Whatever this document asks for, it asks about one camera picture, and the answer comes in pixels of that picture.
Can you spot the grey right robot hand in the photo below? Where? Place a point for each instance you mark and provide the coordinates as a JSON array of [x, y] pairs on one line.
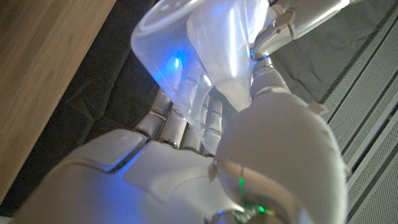
[[280, 149]]

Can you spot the clear plastic measuring cup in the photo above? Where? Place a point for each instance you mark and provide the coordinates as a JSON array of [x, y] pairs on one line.
[[174, 37]]

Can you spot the black backdrop curtain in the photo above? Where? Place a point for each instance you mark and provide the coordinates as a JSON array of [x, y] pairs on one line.
[[109, 87]]

